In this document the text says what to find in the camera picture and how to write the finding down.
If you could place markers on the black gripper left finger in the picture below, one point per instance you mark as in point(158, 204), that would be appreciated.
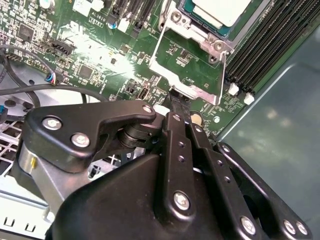
point(75, 120)

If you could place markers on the silver topped CPU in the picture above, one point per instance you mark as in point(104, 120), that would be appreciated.
point(220, 10)

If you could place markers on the metal socket cover frame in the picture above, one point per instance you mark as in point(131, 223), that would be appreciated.
point(202, 94)

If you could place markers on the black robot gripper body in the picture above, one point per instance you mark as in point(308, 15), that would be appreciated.
point(112, 205)

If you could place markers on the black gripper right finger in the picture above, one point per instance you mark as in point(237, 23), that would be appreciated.
point(221, 172)

